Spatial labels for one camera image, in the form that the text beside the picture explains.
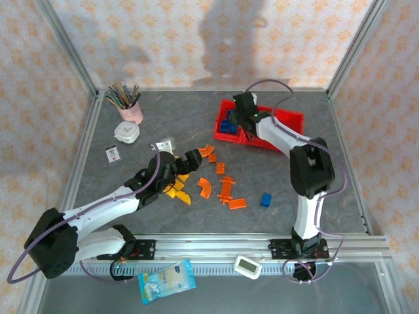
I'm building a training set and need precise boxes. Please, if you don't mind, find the aluminium frame post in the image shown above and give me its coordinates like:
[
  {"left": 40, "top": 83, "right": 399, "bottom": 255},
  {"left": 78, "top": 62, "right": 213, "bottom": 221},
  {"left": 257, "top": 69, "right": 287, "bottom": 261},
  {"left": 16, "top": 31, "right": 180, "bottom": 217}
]
[
  {"left": 375, "top": 261, "right": 404, "bottom": 314},
  {"left": 35, "top": 0, "right": 100, "bottom": 99},
  {"left": 326, "top": 0, "right": 384, "bottom": 96},
  {"left": 16, "top": 273, "right": 46, "bottom": 314}
]

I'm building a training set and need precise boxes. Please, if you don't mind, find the blue white wipes packet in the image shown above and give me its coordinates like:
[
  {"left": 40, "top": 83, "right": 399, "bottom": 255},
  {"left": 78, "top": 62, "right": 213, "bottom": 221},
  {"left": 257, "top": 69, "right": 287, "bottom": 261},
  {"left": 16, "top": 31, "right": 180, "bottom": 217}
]
[{"left": 137, "top": 259, "right": 198, "bottom": 306}]

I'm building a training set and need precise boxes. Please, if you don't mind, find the aluminium mounting beam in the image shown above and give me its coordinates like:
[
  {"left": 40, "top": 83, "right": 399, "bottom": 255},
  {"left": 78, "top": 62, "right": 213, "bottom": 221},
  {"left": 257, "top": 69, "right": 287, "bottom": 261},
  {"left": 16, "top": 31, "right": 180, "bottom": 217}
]
[{"left": 130, "top": 232, "right": 391, "bottom": 262}]

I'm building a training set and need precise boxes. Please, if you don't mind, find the white digital timer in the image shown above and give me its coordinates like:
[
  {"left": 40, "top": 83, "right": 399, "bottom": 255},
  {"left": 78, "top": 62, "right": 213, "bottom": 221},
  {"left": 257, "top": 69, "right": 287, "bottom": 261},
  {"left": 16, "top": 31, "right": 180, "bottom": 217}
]
[{"left": 233, "top": 254, "right": 263, "bottom": 280}]

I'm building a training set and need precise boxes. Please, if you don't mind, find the aluminium frame rail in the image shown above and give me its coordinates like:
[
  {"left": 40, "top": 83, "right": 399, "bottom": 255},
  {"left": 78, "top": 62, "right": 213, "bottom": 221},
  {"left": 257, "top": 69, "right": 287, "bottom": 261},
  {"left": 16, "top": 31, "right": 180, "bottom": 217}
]
[
  {"left": 97, "top": 86, "right": 329, "bottom": 94},
  {"left": 327, "top": 92, "right": 373, "bottom": 237},
  {"left": 58, "top": 91, "right": 106, "bottom": 223}
]

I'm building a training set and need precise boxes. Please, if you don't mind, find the black round cable grommet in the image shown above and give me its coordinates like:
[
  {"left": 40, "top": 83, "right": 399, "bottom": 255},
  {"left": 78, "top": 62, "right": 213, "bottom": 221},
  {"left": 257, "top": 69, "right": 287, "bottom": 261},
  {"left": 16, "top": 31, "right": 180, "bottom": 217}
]
[
  {"left": 109, "top": 260, "right": 138, "bottom": 285},
  {"left": 292, "top": 261, "right": 318, "bottom": 285}
]

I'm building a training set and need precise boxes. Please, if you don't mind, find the card in clear holder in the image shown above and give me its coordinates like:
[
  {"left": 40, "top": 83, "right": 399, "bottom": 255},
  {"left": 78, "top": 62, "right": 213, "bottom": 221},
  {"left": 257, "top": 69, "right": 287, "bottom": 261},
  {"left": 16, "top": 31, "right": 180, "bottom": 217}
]
[{"left": 103, "top": 143, "right": 122, "bottom": 166}]

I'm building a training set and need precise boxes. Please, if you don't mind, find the orange curved lego piece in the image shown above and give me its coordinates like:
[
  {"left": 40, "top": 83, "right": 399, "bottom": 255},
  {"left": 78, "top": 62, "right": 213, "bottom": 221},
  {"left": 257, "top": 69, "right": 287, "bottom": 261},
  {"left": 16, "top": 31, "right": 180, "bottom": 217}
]
[
  {"left": 197, "top": 144, "right": 216, "bottom": 158},
  {"left": 196, "top": 177, "right": 213, "bottom": 199}
]

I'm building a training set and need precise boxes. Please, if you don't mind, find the orange lattice lego piece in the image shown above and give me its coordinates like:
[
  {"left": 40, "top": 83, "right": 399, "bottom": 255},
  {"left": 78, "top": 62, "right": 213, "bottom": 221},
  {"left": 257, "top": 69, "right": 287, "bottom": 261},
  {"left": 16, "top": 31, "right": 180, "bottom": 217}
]
[{"left": 217, "top": 175, "right": 238, "bottom": 205}]

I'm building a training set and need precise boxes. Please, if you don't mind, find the pink metal pencil cup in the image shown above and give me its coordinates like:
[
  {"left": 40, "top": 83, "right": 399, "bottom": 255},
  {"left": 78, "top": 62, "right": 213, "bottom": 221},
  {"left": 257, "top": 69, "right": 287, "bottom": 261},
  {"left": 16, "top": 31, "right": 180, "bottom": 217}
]
[{"left": 117, "top": 99, "right": 144, "bottom": 126}]

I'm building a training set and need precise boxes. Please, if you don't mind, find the white alarm clock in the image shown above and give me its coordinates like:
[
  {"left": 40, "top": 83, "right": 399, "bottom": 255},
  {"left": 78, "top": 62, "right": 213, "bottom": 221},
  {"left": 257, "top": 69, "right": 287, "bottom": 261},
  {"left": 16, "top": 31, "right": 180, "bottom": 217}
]
[{"left": 113, "top": 120, "right": 141, "bottom": 145}]

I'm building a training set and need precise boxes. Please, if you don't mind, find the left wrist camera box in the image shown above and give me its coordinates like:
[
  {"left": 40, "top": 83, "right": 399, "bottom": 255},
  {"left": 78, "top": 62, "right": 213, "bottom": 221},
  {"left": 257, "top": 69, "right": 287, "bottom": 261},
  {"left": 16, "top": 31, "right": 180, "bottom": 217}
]
[{"left": 149, "top": 137, "right": 176, "bottom": 154}]

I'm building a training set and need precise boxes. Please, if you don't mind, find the grey slotted cable duct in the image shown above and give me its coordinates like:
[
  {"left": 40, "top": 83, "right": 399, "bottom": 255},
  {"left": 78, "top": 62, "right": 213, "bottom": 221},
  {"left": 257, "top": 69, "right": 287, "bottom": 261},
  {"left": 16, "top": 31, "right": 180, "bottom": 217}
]
[{"left": 70, "top": 263, "right": 331, "bottom": 278}]

